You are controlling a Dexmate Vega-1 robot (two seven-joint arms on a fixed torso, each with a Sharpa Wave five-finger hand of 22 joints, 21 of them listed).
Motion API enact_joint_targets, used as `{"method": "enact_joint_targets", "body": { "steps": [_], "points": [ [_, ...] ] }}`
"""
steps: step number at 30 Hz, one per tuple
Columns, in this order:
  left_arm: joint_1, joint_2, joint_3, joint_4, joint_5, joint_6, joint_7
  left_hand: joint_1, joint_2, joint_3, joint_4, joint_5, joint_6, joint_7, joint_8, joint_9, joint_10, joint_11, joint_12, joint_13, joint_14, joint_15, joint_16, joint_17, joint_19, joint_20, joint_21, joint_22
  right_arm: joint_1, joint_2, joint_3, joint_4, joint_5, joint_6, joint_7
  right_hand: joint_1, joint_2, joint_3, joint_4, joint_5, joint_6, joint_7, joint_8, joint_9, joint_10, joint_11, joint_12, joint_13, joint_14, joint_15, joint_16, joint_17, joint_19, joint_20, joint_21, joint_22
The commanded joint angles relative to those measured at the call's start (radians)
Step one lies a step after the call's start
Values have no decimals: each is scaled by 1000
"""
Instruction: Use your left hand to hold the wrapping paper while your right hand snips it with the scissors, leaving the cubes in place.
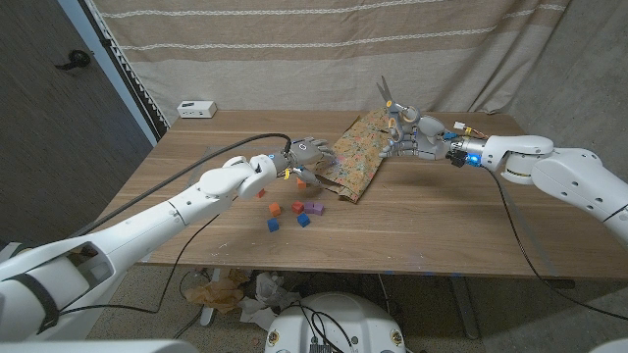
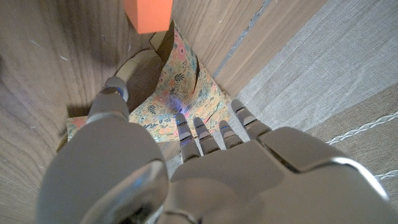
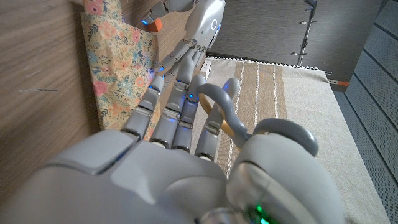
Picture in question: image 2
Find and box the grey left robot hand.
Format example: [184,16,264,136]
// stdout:
[36,76,398,224]

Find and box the floral brown wrapping paper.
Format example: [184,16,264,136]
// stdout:
[67,20,233,147]

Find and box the beige striped curtain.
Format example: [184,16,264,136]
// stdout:
[228,0,398,215]

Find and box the orange foam cube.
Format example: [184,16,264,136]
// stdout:
[123,0,174,34]

